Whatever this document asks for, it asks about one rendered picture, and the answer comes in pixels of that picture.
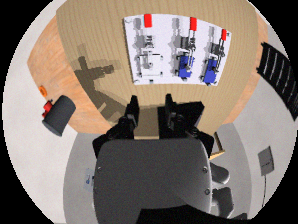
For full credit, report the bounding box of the blue rectangular block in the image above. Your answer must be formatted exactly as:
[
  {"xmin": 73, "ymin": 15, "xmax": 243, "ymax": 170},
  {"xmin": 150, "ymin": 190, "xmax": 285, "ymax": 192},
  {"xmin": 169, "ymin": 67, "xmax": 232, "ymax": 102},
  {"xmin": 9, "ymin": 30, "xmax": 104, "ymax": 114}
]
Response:
[
  {"xmin": 202, "ymin": 59, "xmax": 217, "ymax": 83},
  {"xmin": 178, "ymin": 55, "xmax": 194, "ymax": 78}
]

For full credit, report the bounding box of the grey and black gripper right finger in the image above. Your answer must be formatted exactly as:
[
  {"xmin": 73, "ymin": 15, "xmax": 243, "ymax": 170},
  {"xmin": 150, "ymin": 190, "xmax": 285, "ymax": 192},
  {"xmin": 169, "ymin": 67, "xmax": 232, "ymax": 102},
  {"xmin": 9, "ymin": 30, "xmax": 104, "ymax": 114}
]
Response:
[{"xmin": 165, "ymin": 93, "xmax": 214, "ymax": 159}]

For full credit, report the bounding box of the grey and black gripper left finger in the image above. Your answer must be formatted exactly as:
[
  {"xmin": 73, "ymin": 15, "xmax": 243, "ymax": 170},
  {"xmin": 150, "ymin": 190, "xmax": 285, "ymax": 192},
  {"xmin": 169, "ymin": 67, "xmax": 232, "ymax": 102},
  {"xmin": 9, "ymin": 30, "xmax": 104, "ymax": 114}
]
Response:
[{"xmin": 92, "ymin": 95, "xmax": 140, "ymax": 159}]

